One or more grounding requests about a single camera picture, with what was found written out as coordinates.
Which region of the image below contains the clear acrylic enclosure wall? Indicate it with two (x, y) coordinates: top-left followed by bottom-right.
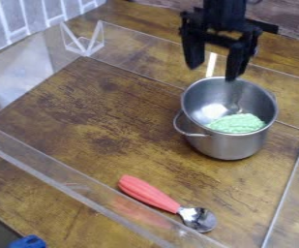
(0, 19), (299, 248)

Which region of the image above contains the silver metal pot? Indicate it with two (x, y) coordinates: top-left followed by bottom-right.
(174, 77), (278, 160)

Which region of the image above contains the green bumpy toy gourd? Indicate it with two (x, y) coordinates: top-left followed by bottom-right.
(206, 113), (266, 134)

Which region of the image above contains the red handled metal spoon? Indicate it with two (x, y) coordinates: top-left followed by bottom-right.
(118, 175), (218, 233)

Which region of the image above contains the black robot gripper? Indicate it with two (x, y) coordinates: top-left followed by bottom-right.
(181, 0), (263, 81)

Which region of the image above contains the blue object at corner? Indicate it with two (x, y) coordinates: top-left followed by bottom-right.
(7, 234), (47, 248)

